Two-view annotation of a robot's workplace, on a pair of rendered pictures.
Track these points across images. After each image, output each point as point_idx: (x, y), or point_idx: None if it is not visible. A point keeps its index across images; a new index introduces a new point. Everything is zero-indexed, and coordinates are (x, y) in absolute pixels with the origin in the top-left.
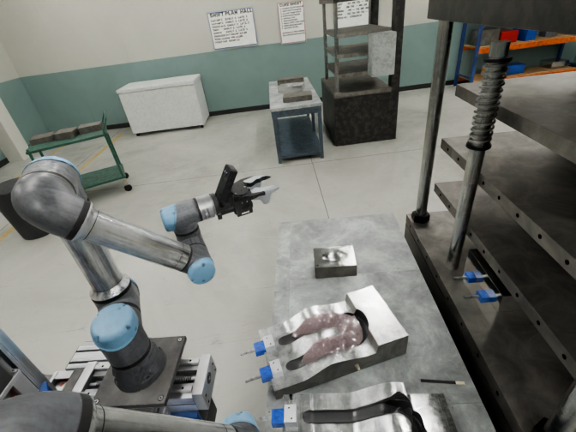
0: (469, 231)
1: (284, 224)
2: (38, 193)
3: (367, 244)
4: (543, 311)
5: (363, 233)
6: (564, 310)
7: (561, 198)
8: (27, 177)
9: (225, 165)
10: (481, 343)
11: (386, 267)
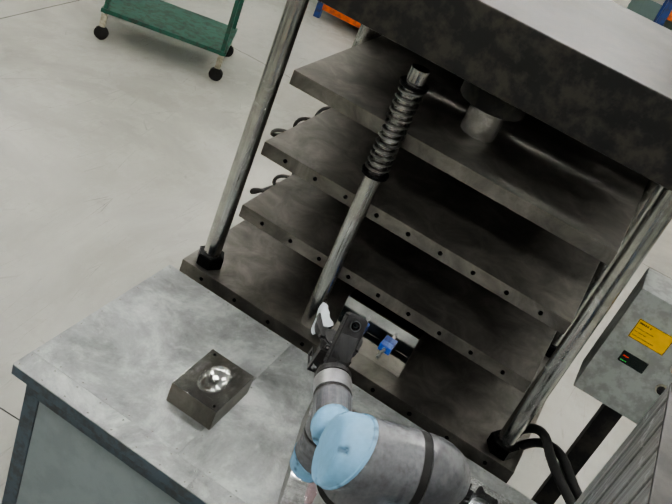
0: (344, 273)
1: (27, 362)
2: (465, 460)
3: (202, 337)
4: (469, 340)
5: (176, 320)
6: (476, 331)
7: (448, 222)
8: (443, 450)
9: (351, 316)
10: (407, 399)
11: (261, 361)
